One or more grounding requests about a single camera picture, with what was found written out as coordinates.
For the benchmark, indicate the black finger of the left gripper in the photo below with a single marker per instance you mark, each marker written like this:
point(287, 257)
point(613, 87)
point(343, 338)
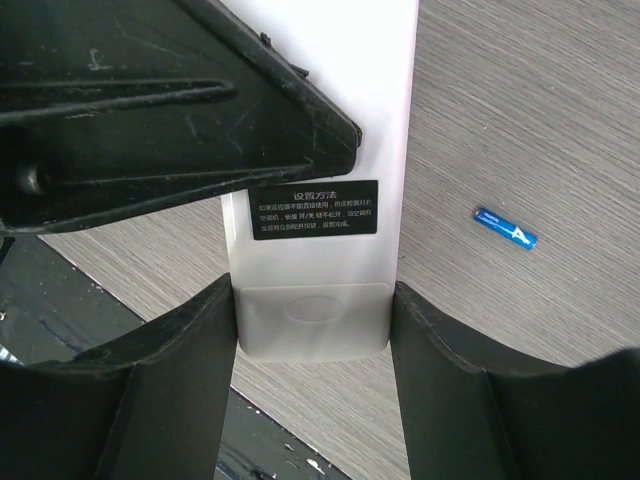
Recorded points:
point(115, 109)

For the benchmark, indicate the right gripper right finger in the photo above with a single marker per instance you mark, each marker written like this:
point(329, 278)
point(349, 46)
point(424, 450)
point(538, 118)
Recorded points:
point(473, 408)

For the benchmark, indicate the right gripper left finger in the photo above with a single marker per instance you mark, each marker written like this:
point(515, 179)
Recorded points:
point(148, 405)

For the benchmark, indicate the blue battery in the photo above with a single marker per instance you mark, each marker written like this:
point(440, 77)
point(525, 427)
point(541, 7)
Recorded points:
point(505, 228)

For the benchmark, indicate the white remote control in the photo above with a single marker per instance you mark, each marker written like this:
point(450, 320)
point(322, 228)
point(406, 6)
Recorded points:
point(313, 264)

